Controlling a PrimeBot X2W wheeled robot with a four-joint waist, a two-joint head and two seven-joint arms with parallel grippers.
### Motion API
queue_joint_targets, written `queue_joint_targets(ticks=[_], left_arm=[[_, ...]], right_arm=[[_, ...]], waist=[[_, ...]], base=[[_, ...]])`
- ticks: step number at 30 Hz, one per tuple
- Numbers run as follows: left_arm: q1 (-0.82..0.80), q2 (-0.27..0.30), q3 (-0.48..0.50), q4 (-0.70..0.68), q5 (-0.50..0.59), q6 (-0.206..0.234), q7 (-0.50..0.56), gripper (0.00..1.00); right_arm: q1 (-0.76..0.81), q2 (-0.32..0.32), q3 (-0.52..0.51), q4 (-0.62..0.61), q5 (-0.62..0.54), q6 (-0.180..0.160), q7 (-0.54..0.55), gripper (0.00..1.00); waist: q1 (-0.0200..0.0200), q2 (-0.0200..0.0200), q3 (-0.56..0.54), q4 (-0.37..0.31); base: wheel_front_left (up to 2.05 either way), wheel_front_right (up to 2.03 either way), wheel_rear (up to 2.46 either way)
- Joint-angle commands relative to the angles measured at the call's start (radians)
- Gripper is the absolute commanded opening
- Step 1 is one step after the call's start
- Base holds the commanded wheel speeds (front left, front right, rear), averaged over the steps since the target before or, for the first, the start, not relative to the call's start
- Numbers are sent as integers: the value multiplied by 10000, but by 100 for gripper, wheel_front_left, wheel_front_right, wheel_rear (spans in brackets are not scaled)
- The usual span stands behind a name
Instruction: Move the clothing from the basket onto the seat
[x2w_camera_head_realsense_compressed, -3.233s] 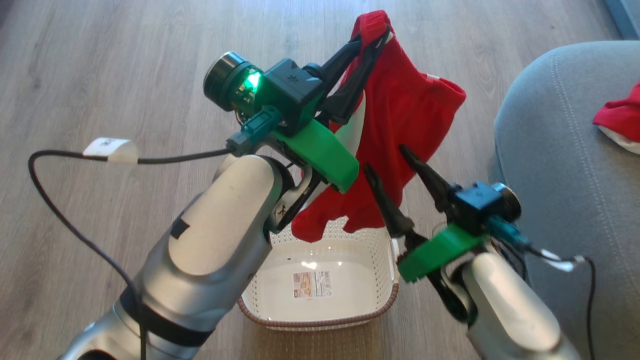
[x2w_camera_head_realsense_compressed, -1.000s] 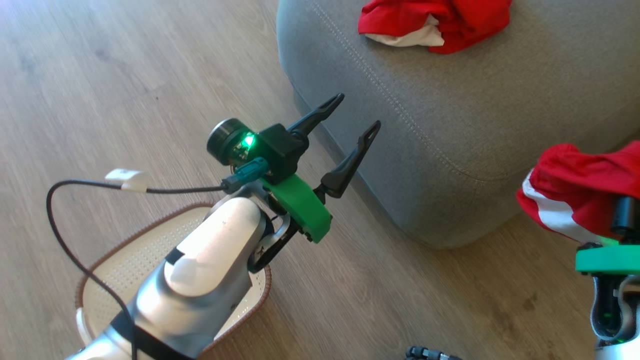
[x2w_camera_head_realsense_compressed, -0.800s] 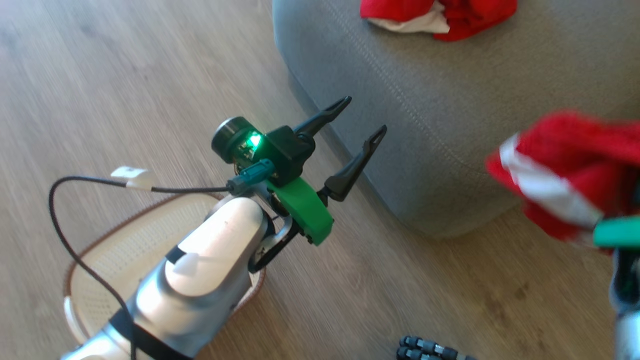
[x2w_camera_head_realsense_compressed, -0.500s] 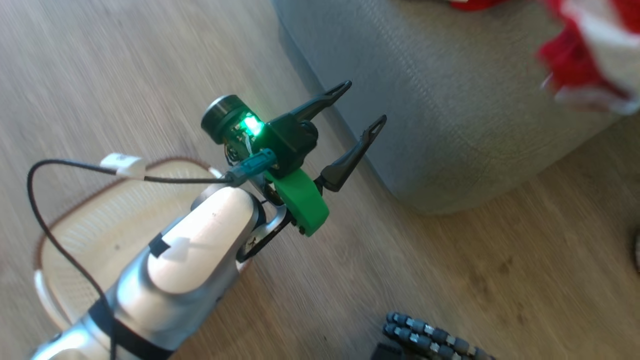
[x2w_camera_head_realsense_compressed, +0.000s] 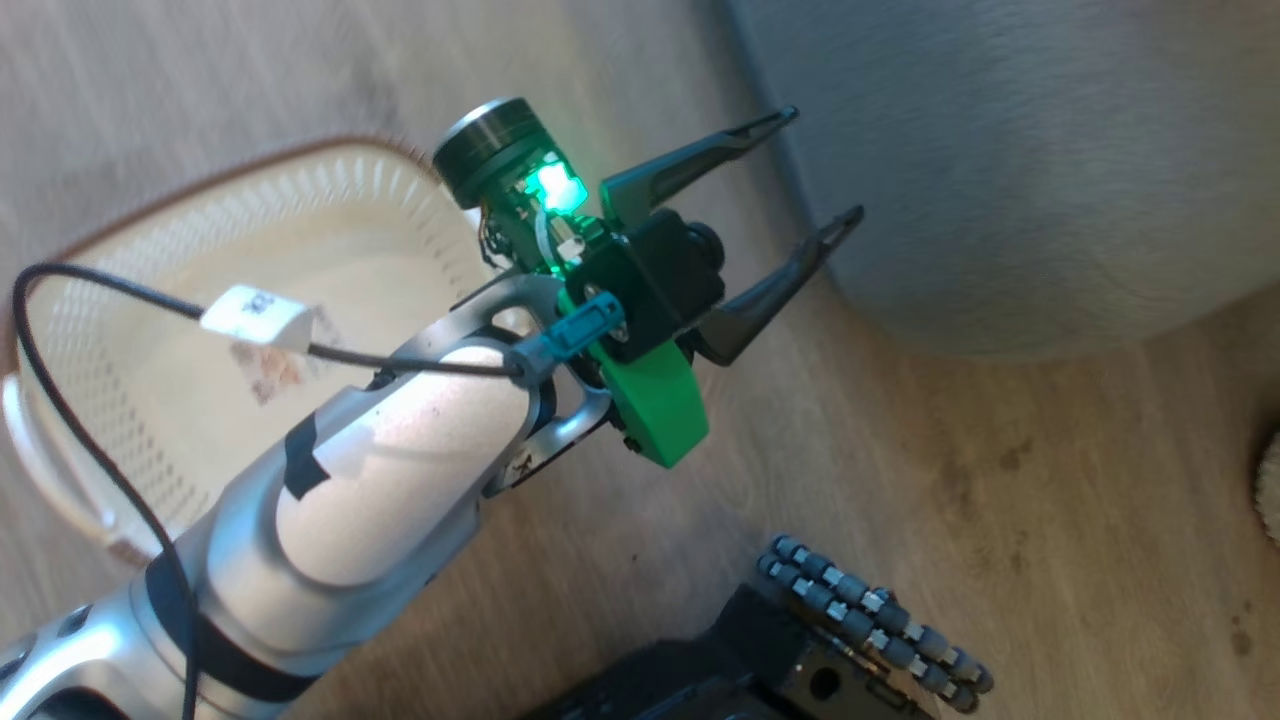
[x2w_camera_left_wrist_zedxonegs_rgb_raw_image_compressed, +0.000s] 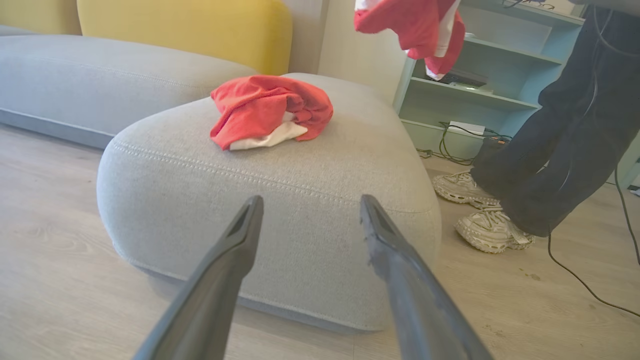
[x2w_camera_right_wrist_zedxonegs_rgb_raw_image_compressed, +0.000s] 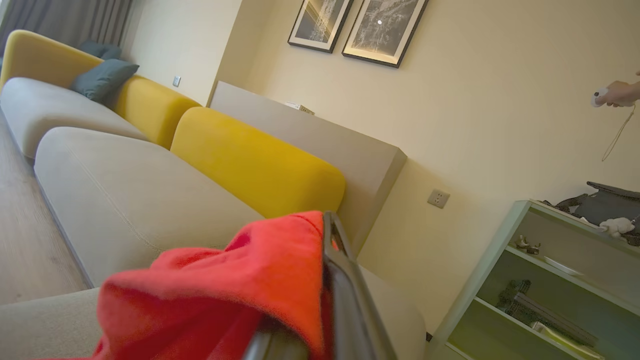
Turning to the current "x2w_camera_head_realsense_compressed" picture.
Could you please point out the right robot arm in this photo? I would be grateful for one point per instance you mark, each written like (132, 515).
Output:
(400, 470)

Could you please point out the grey fabric sofa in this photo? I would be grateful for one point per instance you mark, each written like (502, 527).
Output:
(1020, 160)

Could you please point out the beige plastic laundry basket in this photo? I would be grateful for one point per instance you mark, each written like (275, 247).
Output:
(150, 400)

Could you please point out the white fluffy object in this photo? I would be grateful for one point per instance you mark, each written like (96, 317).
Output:
(1270, 490)

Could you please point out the omni wheel with grey rollers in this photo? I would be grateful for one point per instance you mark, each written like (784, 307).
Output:
(870, 615)

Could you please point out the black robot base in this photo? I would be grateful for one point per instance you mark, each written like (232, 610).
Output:
(720, 660)

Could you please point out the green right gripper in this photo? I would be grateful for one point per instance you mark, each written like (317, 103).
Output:
(655, 400)

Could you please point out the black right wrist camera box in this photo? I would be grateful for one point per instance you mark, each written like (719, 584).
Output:
(665, 270)

